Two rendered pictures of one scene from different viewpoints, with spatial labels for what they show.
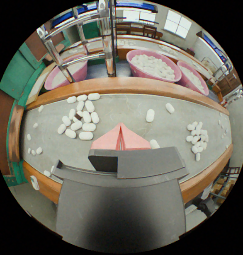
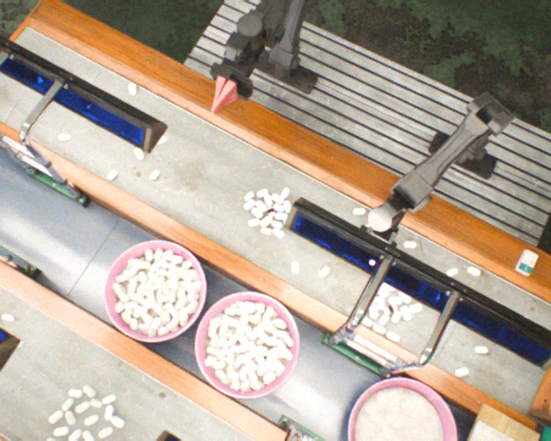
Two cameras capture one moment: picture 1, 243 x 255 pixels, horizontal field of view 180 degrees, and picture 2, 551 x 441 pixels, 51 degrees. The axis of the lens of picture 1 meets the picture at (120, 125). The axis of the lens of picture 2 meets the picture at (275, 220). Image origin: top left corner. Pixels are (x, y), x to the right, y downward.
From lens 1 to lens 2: 1.39 m
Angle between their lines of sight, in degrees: 29
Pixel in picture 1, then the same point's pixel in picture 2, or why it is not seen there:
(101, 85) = not seen: hidden behind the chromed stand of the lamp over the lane
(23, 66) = not seen: outside the picture
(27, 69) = not seen: outside the picture
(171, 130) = (308, 248)
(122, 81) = (330, 318)
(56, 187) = (463, 249)
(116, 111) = (350, 293)
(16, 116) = (549, 392)
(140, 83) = (312, 306)
